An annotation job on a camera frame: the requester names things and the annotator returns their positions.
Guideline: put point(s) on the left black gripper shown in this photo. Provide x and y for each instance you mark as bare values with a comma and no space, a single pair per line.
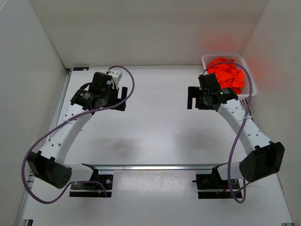
114,90

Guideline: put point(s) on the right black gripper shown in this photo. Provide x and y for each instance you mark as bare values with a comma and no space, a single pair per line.
193,92

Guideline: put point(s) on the orange shorts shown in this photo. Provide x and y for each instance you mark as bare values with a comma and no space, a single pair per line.
229,76

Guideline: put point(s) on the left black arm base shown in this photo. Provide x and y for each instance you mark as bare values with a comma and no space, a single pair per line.
94,190

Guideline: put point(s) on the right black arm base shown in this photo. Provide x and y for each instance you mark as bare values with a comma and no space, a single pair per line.
211,186

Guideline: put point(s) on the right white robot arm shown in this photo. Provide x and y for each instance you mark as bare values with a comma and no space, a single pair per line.
263,157

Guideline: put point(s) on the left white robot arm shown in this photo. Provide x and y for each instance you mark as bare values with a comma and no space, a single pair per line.
47,163

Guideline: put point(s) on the white plastic basket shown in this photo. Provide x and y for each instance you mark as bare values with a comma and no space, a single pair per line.
213,59

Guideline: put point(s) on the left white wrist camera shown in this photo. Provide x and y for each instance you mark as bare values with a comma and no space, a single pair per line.
116,75

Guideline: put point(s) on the aluminium table rail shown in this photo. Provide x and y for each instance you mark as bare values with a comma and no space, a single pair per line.
156,167

